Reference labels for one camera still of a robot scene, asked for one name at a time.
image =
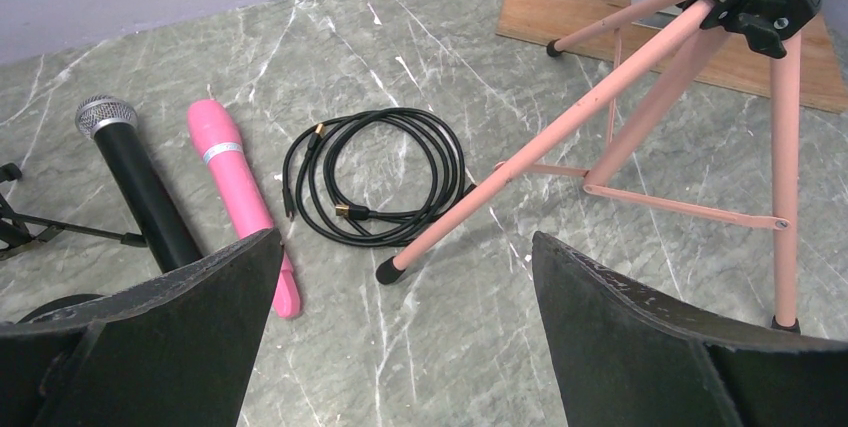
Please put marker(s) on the black silver handheld microphone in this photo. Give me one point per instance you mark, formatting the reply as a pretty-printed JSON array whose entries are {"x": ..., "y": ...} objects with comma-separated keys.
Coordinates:
[{"x": 112, "y": 124}]

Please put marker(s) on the wooden board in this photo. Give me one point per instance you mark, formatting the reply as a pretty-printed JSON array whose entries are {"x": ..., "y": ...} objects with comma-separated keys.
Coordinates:
[{"x": 733, "y": 67}]

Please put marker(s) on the black tripod mic stand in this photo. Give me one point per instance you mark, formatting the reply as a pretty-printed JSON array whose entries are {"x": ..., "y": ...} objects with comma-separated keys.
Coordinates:
[{"x": 21, "y": 233}]

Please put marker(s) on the pink small microphone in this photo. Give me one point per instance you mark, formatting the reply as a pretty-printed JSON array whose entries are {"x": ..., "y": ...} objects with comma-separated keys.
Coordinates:
[{"x": 217, "y": 140}]

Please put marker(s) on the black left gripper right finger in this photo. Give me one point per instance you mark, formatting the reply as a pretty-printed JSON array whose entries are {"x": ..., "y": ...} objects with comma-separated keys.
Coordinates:
[{"x": 625, "y": 354}]

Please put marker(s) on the black round-base mic stand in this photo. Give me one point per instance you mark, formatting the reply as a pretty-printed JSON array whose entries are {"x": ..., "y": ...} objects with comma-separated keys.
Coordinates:
[{"x": 57, "y": 304}]

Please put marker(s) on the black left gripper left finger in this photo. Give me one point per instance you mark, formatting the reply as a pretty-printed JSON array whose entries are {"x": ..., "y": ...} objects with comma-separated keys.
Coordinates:
[{"x": 176, "y": 350}]

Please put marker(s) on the pink tripod music stand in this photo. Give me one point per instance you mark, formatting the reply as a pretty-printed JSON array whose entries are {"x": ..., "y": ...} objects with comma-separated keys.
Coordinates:
[{"x": 772, "y": 28}]

